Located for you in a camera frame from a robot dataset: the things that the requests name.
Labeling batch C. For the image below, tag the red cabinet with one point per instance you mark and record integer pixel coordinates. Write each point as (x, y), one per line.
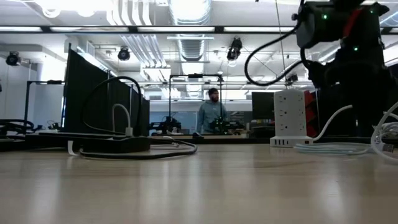
(311, 112)

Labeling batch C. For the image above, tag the overhead light bar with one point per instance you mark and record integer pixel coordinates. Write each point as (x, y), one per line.
(93, 29)

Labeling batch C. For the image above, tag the black ceiling spotlight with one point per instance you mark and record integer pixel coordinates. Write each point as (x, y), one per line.
(123, 54)
(234, 49)
(13, 59)

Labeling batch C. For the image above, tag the black monitor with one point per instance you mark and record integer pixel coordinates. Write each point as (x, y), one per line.
(262, 105)

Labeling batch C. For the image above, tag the small black table camera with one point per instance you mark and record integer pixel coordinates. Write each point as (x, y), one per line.
(197, 135)

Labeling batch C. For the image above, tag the black power strip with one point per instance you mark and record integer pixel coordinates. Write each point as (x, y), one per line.
(118, 143)

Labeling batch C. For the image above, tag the white tower power strip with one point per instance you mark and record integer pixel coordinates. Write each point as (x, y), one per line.
(289, 115)

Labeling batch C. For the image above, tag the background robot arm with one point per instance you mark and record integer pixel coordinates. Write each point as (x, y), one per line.
(231, 126)
(168, 126)

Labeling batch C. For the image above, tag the silver ventilation duct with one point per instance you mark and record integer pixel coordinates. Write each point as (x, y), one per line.
(191, 46)

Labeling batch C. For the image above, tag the person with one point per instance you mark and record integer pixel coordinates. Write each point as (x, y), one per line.
(210, 115)

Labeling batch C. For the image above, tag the black background gantry frame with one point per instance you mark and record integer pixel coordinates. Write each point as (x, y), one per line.
(169, 102)
(27, 102)

